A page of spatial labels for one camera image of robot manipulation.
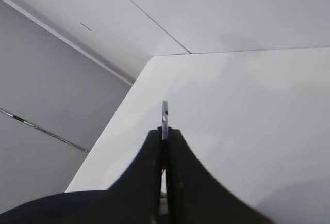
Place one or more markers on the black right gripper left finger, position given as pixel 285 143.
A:
pixel 135 196

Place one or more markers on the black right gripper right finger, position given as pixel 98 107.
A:
pixel 195 196

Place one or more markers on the navy insulated lunch bag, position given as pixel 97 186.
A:
pixel 61 208

